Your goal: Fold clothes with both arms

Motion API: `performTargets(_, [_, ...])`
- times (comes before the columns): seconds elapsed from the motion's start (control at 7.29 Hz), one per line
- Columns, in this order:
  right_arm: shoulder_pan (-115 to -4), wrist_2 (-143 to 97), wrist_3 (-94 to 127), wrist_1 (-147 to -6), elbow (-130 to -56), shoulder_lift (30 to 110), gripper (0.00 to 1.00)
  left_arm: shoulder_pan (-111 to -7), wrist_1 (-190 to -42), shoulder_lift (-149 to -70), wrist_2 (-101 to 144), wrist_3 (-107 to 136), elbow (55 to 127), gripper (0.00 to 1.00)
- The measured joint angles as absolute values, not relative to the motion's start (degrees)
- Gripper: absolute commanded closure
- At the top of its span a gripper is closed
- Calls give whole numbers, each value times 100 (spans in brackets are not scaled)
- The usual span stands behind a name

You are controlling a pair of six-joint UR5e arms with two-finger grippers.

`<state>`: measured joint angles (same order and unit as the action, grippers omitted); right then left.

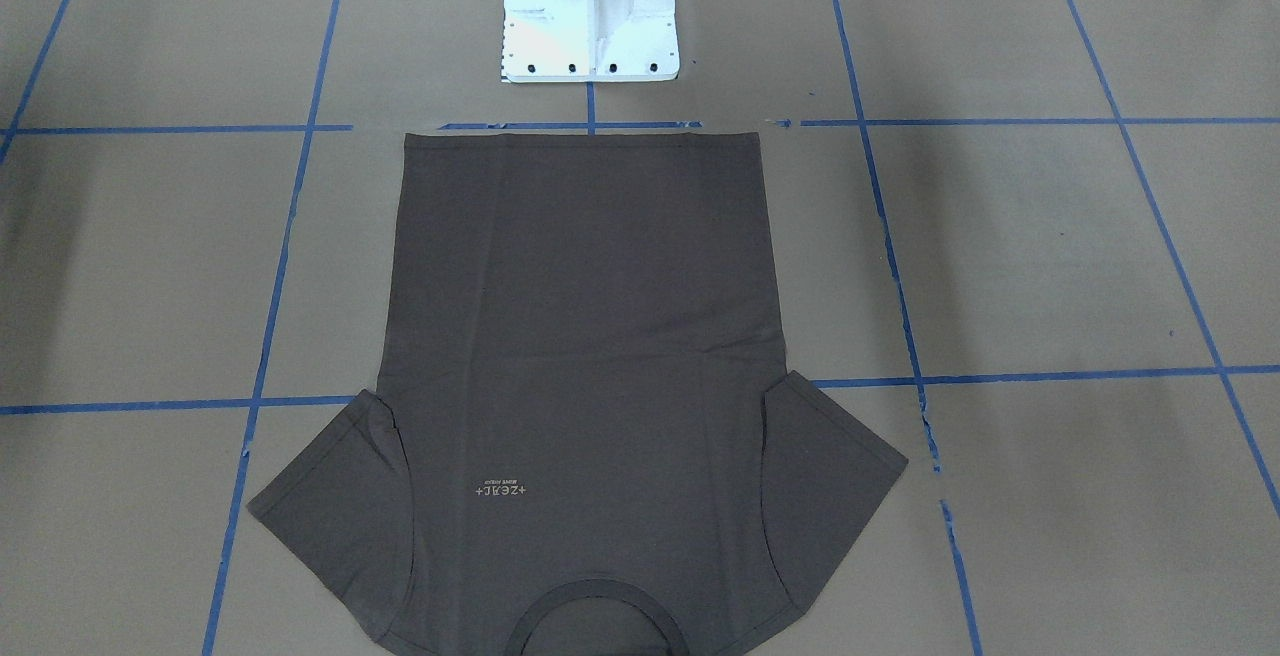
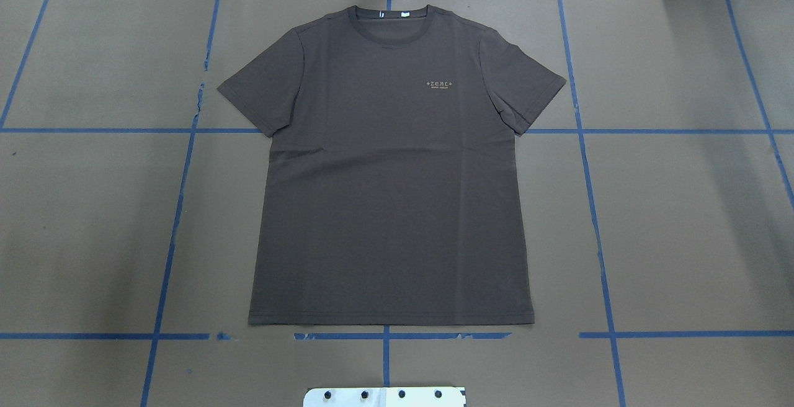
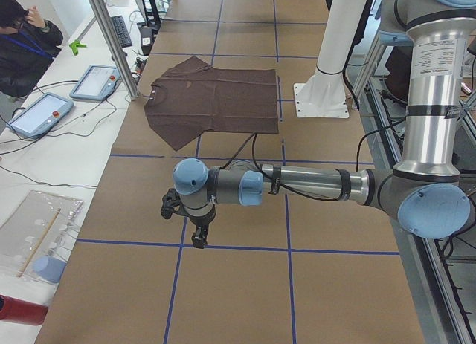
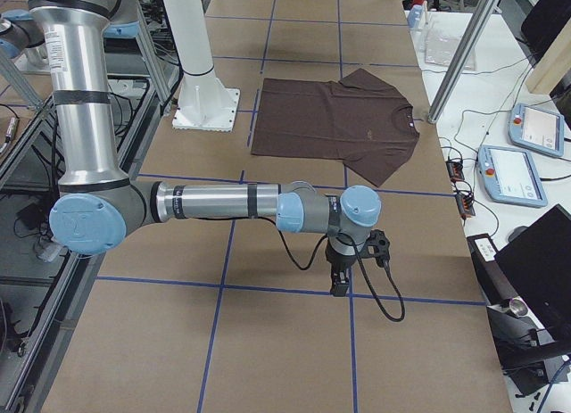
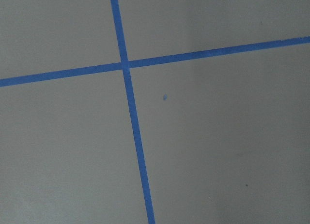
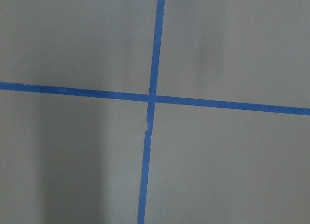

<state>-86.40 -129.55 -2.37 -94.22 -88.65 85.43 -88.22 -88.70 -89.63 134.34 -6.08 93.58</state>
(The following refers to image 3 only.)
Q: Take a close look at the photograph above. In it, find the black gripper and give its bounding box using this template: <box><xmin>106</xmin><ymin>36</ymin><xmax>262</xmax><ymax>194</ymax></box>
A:
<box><xmin>186</xmin><ymin>209</ymin><xmax>216</xmax><ymax>249</ymax></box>

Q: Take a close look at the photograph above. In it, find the brown t-shirt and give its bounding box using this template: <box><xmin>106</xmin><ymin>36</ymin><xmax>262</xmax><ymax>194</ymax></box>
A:
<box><xmin>144</xmin><ymin>56</ymin><xmax>278</xmax><ymax>151</ymax></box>

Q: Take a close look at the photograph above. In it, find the light blue cup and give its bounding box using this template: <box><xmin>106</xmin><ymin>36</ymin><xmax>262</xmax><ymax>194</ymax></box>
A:
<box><xmin>33</xmin><ymin>256</ymin><xmax>66</xmax><ymax>283</ymax></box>

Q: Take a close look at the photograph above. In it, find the wooden stick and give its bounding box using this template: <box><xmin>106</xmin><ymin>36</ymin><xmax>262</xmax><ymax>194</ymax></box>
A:
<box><xmin>16</xmin><ymin>208</ymin><xmax>61</xmax><ymax>278</ymax></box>

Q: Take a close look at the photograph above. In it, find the clear plastic bag sheet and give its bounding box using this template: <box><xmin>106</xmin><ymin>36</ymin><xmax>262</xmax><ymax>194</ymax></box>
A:
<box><xmin>1</xmin><ymin>191</ymin><xmax>83</xmax><ymax>284</ymax></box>

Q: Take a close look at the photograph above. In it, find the far teach pendant tablet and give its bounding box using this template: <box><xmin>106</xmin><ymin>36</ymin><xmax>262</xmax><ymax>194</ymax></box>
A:
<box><xmin>69</xmin><ymin>65</ymin><xmax>120</xmax><ymax>102</ymax></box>

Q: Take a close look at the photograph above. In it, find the teach pendant tablet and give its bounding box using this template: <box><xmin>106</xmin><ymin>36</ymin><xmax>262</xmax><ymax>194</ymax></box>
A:
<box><xmin>69</xmin><ymin>65</ymin><xmax>120</xmax><ymax>102</ymax></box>
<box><xmin>7</xmin><ymin>93</ymin><xmax>74</xmax><ymax>138</ymax></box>

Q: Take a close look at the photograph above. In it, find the red cylinder bottle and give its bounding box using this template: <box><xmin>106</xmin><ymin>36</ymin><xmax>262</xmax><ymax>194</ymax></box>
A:
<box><xmin>1</xmin><ymin>295</ymin><xmax>48</xmax><ymax>325</ymax></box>

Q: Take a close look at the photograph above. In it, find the near teach pendant tablet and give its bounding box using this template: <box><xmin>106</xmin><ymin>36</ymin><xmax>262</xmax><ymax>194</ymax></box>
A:
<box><xmin>7</xmin><ymin>93</ymin><xmax>74</xmax><ymax>138</ymax></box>

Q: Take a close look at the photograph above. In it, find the black box white label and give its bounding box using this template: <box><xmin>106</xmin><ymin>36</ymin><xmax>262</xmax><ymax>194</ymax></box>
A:
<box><xmin>139</xmin><ymin>26</ymin><xmax>154</xmax><ymax>56</ymax></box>

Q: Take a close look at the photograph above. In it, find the black keyboard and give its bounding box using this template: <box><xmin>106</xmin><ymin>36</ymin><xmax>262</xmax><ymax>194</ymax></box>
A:
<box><xmin>110</xmin><ymin>16</ymin><xmax>133</xmax><ymax>48</ymax></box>

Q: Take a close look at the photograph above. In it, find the green plastic clamp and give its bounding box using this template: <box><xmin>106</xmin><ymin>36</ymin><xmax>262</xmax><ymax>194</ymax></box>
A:
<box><xmin>68</xmin><ymin>39</ymin><xmax>87</xmax><ymax>56</ymax></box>

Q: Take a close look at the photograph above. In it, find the person in dark jacket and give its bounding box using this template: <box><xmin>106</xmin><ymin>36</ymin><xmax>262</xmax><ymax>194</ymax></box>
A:
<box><xmin>1</xmin><ymin>0</ymin><xmax>63</xmax><ymax>98</ymax></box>

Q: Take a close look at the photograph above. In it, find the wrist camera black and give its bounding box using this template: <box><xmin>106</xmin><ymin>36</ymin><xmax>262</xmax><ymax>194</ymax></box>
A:
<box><xmin>161</xmin><ymin>188</ymin><xmax>187</xmax><ymax>220</ymax></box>

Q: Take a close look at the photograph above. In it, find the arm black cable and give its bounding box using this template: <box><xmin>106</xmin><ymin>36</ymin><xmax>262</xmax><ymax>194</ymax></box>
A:
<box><xmin>221</xmin><ymin>132</ymin><xmax>369</xmax><ymax>202</ymax></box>

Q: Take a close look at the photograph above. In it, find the white pedestal column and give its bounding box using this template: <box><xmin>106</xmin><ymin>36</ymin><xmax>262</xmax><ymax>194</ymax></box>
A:
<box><xmin>294</xmin><ymin>0</ymin><xmax>372</xmax><ymax>119</ymax></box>

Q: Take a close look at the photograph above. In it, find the aluminium frame rail structure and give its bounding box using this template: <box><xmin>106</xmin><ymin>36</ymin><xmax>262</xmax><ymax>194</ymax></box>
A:
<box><xmin>366</xmin><ymin>27</ymin><xmax>475</xmax><ymax>343</ymax></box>

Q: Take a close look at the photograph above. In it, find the aluminium frame post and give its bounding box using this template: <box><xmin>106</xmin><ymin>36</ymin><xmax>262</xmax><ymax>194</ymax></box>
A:
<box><xmin>89</xmin><ymin>0</ymin><xmax>140</xmax><ymax>100</ymax></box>

